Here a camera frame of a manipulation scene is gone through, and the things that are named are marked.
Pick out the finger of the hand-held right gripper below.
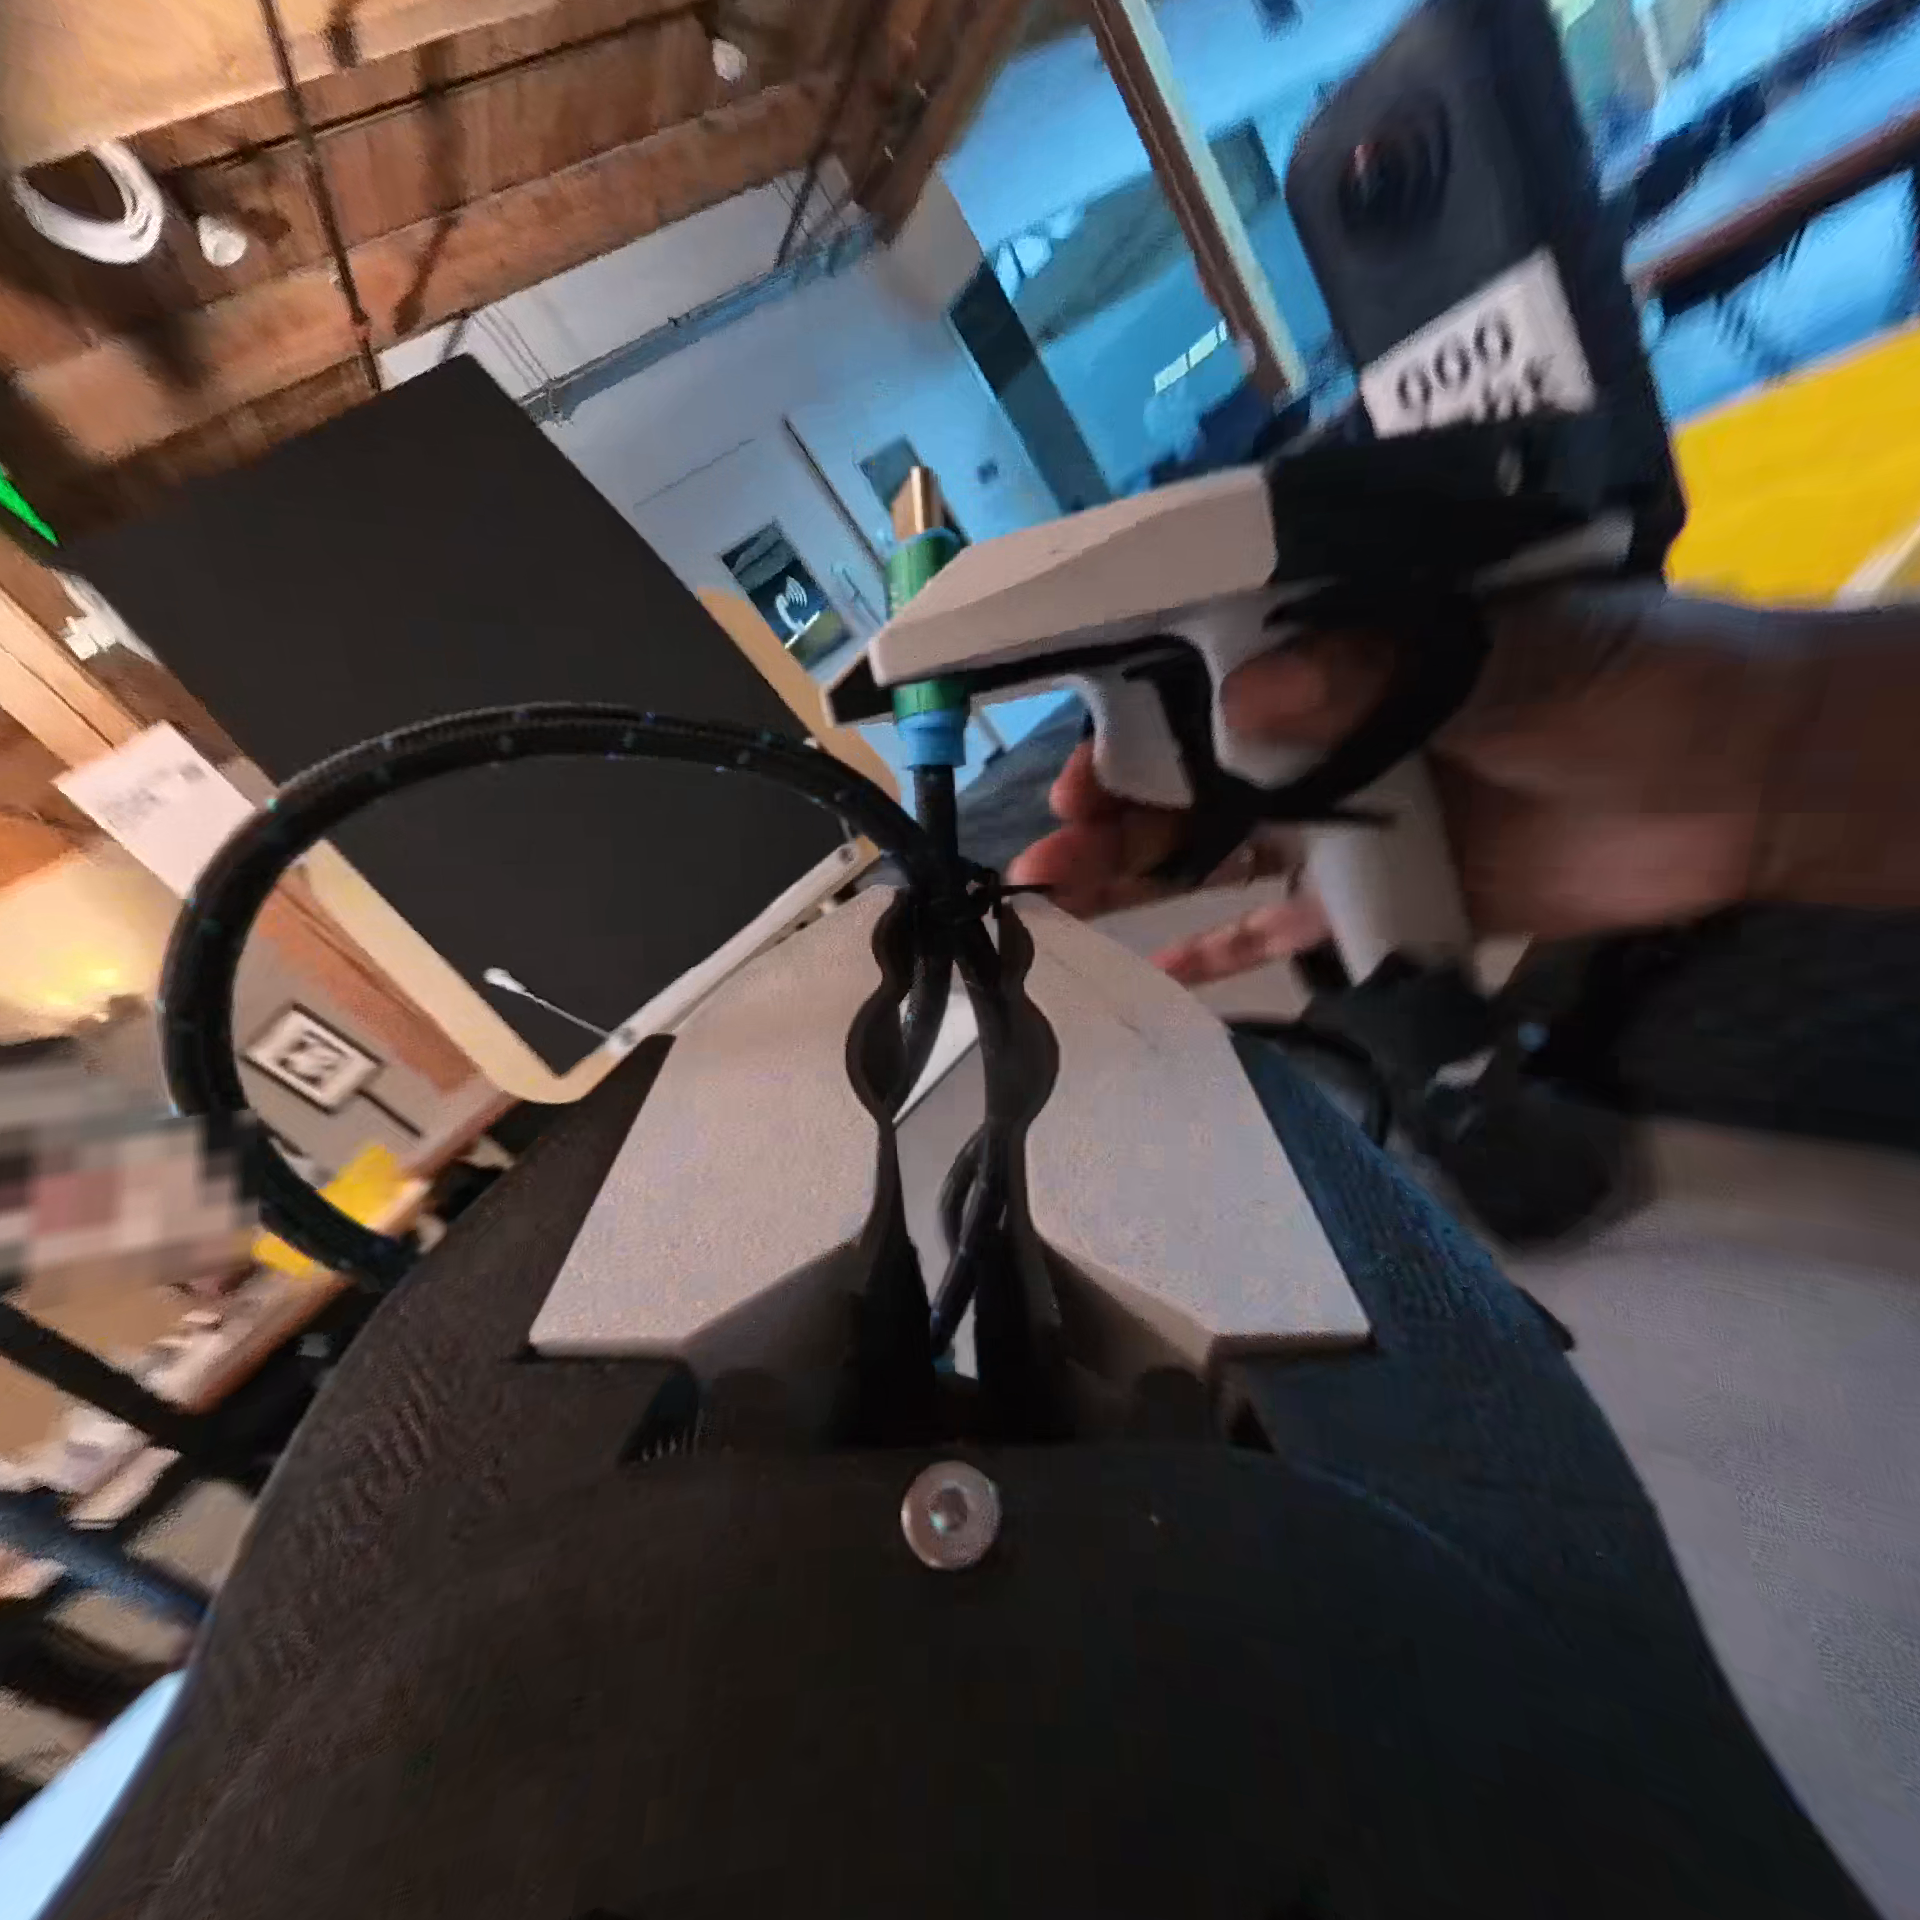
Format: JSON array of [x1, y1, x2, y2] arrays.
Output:
[[922, 462, 1280, 598], [824, 518, 1285, 730]]

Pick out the black board with tan edge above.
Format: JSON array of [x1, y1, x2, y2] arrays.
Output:
[[58, 352, 884, 1107]]

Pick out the yellow storage bin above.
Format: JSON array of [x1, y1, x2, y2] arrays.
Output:
[[251, 1144, 440, 1280]]

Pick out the yellow plastic bin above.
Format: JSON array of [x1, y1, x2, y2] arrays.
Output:
[[1662, 323, 1920, 607]]

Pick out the braided hdmi cable green plugs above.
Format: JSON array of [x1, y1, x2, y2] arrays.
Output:
[[157, 464, 1051, 1374]]

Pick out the framed black white tag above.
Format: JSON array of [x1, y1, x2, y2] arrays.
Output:
[[245, 1001, 379, 1115]]

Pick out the person's right hand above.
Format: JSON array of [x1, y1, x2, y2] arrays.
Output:
[[1006, 577, 1824, 985]]

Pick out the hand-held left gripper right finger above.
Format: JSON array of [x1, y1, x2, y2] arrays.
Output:
[[990, 902, 1373, 1403]]

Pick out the white paper notice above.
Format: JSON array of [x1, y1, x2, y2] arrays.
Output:
[[58, 721, 261, 896]]

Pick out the black phone sign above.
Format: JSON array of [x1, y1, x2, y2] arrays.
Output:
[[720, 521, 846, 673]]

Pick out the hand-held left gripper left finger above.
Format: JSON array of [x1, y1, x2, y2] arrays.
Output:
[[527, 892, 917, 1403]]

